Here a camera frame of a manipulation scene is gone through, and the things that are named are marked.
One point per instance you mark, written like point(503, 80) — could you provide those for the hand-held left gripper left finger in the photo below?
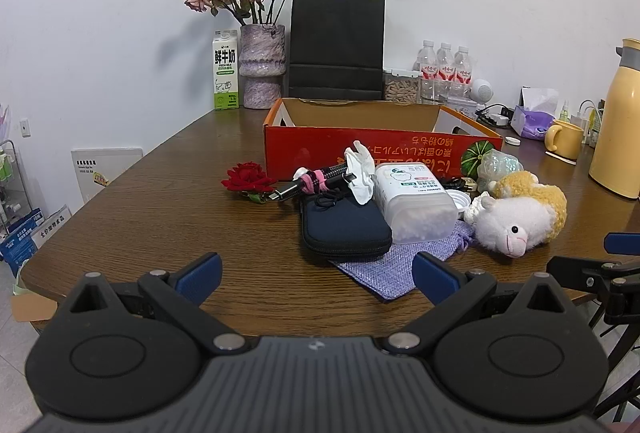
point(202, 274)

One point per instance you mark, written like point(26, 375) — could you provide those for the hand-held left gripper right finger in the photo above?
point(434, 277)

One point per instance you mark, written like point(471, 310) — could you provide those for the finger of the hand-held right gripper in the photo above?
point(622, 244)
point(575, 270)

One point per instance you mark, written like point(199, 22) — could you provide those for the purple burlap bag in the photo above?
point(395, 270)

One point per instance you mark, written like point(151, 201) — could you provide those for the white cotton swab box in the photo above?
point(415, 208)

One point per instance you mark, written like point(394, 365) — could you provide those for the white yellow plush sheep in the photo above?
point(520, 213)

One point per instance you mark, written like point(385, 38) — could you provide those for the white bottle cap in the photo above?
point(460, 200)
point(511, 141)

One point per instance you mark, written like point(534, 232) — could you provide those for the navy zip pouch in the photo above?
point(345, 228)

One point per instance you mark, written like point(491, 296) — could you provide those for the red artificial rose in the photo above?
point(247, 177)

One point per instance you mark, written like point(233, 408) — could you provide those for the white tissue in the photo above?
point(361, 173)

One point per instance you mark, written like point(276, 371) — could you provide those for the iridescent wrapper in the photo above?
point(495, 165)

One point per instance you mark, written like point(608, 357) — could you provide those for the red cardboard box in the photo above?
point(320, 148)

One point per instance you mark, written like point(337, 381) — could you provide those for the wooden desktop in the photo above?
point(175, 213)

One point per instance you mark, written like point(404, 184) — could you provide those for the white paper slip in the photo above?
point(555, 156)

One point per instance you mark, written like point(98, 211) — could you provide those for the yellow mug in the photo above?
point(567, 140)

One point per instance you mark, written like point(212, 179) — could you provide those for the yellow thermos jug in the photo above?
point(617, 123)

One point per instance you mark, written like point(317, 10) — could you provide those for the green white packet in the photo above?
point(596, 125)

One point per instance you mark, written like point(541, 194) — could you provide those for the white charger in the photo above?
point(580, 119)

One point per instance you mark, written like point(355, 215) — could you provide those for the small spray bottle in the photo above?
point(565, 113)

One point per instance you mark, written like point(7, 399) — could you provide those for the purple tissue pack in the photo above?
point(530, 123)

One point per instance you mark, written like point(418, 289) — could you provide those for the white sign board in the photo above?
point(50, 228)

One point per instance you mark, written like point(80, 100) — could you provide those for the white power strip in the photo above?
point(495, 117)

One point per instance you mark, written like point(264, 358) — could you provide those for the brown cardboard piece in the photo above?
point(30, 308)

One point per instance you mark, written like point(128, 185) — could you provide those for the blue sign board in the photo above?
point(20, 238)

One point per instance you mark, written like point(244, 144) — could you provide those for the clear jar of pellets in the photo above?
point(401, 88)

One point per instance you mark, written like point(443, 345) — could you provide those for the clear water bottle red label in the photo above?
point(464, 73)
point(445, 73)
point(426, 73)

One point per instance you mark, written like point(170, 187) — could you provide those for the white green milk carton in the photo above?
point(226, 68)

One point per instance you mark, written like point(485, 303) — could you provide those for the purple marbled vase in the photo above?
point(262, 63)

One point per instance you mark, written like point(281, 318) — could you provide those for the black paper bag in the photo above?
point(337, 43)

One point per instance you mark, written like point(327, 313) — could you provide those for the white wall socket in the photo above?
point(25, 128)

